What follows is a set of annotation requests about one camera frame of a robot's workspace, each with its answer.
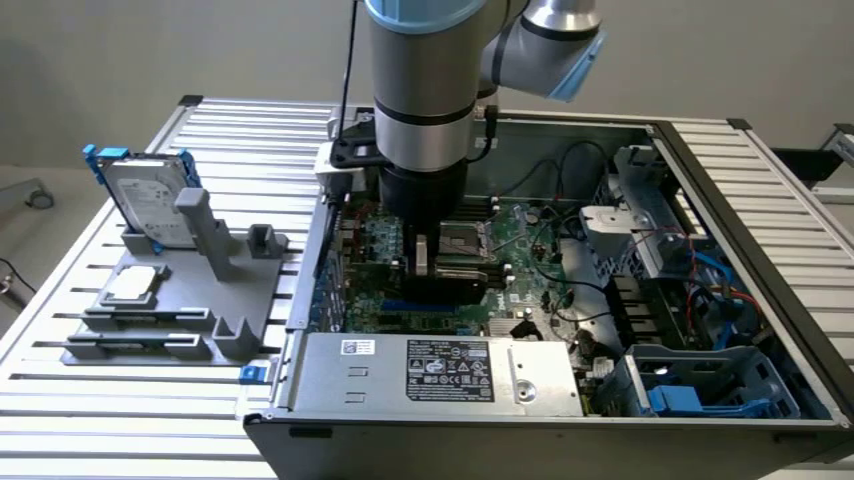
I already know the silver CPU chip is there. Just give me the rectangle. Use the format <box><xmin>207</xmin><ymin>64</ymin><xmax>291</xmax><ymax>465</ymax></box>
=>
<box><xmin>108</xmin><ymin>266</ymin><xmax>163</xmax><ymax>302</ymax></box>

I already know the red wire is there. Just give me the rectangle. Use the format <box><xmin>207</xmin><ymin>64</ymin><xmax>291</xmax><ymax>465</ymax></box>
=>
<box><xmin>692</xmin><ymin>249</ymin><xmax>764</xmax><ymax>322</ymax></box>

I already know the blue plastic disk bay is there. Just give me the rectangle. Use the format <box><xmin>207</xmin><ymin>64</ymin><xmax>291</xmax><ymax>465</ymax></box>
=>
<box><xmin>622</xmin><ymin>343</ymin><xmax>804</xmax><ymax>419</ymax></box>

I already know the black camera cable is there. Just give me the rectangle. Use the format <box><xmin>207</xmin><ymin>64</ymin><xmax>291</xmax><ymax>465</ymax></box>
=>
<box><xmin>335</xmin><ymin>0</ymin><xmax>361</xmax><ymax>142</ymax></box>

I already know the blue expansion slot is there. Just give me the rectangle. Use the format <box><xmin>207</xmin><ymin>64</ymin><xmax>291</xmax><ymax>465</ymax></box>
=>
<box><xmin>381</xmin><ymin>298</ymin><xmax>486</xmax><ymax>317</ymax></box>

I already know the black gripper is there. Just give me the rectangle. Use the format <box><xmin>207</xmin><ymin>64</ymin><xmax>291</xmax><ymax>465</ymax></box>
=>
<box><xmin>379</xmin><ymin>167</ymin><xmax>470</xmax><ymax>276</ymax></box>

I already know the looped black wire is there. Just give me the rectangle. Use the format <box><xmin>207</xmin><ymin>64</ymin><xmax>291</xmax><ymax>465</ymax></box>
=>
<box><xmin>506</xmin><ymin>141</ymin><xmax>628</xmax><ymax>202</ymax></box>

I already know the silver power supply unit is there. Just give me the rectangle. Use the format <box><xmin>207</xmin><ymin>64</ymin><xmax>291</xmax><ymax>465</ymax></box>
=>
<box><xmin>275</xmin><ymin>331</ymin><xmax>588</xmax><ymax>419</ymax></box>

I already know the silver metal drive cage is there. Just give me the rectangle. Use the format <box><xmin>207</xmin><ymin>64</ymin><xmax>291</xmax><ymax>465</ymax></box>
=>
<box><xmin>578</xmin><ymin>144</ymin><xmax>710</xmax><ymax>281</ymax></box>

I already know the caster wheel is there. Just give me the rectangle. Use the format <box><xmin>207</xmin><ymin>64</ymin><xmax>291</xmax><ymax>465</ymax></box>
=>
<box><xmin>24</xmin><ymin>181</ymin><xmax>56</xmax><ymax>209</ymax></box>

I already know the hard disk with blue bracket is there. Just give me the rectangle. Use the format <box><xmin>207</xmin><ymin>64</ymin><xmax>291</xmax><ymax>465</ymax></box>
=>
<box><xmin>82</xmin><ymin>144</ymin><xmax>199</xmax><ymax>255</ymax></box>

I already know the aluminium profile frame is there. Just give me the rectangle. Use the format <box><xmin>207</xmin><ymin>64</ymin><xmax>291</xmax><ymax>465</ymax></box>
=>
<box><xmin>772</xmin><ymin>122</ymin><xmax>854</xmax><ymax>204</ymax></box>

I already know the black wire over motherboard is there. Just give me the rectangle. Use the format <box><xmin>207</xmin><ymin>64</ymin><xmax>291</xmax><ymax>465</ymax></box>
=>
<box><xmin>550</xmin><ymin>277</ymin><xmax>624</xmax><ymax>322</ymax></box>

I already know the silver chipset heatsink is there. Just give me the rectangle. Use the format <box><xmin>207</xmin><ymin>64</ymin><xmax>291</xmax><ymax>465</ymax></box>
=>
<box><xmin>485</xmin><ymin>316</ymin><xmax>537</xmax><ymax>342</ymax></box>

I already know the CPU socket with metal frame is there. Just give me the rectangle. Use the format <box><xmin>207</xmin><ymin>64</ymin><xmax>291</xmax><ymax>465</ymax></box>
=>
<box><xmin>437</xmin><ymin>219</ymin><xmax>501</xmax><ymax>265</ymax></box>

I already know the wrist camera with black bracket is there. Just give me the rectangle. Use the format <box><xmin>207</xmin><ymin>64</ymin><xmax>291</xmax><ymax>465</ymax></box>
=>
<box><xmin>313</xmin><ymin>123</ymin><xmax>390</xmax><ymax>192</ymax></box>

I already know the green motherboard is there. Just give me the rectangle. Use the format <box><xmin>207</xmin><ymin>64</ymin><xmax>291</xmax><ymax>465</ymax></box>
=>
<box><xmin>331</xmin><ymin>192</ymin><xmax>590</xmax><ymax>347</ymax></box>

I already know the open black PC case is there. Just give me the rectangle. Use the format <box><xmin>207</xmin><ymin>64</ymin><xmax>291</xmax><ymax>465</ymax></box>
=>
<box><xmin>242</xmin><ymin>106</ymin><xmax>854</xmax><ymax>480</ymax></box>

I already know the thin black floor cable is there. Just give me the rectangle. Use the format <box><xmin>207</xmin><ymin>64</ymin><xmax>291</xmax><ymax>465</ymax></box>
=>
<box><xmin>0</xmin><ymin>256</ymin><xmax>36</xmax><ymax>307</ymax></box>

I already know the grey parts rack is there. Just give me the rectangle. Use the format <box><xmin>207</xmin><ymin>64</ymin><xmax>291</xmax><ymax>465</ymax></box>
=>
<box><xmin>59</xmin><ymin>187</ymin><xmax>297</xmax><ymax>367</ymax></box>

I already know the blue data wire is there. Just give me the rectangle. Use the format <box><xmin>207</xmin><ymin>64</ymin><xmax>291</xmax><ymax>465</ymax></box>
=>
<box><xmin>685</xmin><ymin>248</ymin><xmax>770</xmax><ymax>347</ymax></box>

